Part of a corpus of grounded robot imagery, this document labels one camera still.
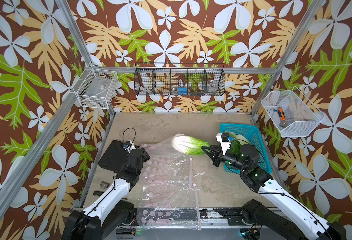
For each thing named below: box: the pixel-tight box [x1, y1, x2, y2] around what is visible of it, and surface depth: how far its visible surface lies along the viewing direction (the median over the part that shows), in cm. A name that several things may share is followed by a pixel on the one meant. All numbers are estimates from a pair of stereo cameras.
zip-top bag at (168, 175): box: [141, 155, 197, 196], surface depth 88 cm
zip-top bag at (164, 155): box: [141, 142, 194, 169], surface depth 92 cm
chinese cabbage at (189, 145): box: [171, 133, 210, 156], surface depth 68 cm
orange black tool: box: [277, 106, 287, 127], surface depth 86 cm
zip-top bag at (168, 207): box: [136, 186, 201, 231], surface depth 78 cm
